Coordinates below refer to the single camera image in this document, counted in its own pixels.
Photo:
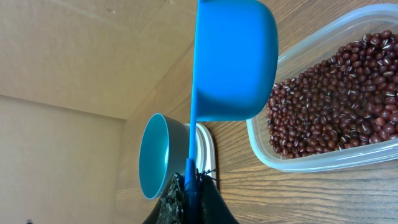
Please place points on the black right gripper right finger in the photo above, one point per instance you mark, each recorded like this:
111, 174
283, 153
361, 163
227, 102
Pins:
213, 208

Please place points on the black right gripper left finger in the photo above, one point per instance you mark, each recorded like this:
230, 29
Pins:
169, 207

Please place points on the white digital kitchen scale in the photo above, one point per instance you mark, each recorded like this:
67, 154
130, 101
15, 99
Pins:
205, 157

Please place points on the blue plastic measuring scoop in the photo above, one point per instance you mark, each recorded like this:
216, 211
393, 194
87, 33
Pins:
234, 67

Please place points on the red adzuki beans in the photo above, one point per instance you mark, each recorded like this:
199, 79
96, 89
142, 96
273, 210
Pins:
345, 101

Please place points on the blue metal bowl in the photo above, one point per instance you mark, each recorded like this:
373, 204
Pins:
163, 152

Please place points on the clear plastic container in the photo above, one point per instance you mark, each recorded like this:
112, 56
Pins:
318, 47

